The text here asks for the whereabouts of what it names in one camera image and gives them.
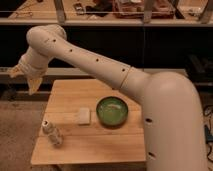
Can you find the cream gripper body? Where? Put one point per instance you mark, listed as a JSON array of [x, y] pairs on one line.
[[34, 77]]

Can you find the white plastic bottle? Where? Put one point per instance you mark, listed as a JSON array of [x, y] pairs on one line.
[[52, 133]]

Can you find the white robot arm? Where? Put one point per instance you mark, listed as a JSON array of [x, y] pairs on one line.
[[171, 107]]

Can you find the metal shelf rack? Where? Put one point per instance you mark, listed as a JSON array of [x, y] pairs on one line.
[[139, 45]]

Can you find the white sponge block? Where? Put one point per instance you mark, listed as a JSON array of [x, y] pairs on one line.
[[84, 116]]

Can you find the wooden table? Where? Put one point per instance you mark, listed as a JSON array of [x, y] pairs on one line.
[[93, 143]]

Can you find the dark item on shelf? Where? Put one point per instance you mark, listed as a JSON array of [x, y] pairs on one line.
[[101, 9]]

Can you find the green bowl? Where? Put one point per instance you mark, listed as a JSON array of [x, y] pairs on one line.
[[112, 111]]

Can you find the red tray on shelf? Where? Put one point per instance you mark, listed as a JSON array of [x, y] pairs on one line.
[[135, 9]]

